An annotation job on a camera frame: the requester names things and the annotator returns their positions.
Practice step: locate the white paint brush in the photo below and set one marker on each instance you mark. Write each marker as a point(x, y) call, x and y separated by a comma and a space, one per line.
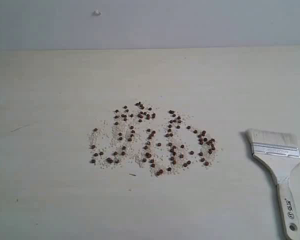
point(280, 154)

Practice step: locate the pile of rice and pellets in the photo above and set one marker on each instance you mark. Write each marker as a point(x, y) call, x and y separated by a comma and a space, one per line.
point(165, 142)

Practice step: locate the white wall plug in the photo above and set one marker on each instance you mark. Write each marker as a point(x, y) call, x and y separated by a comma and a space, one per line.
point(96, 13)

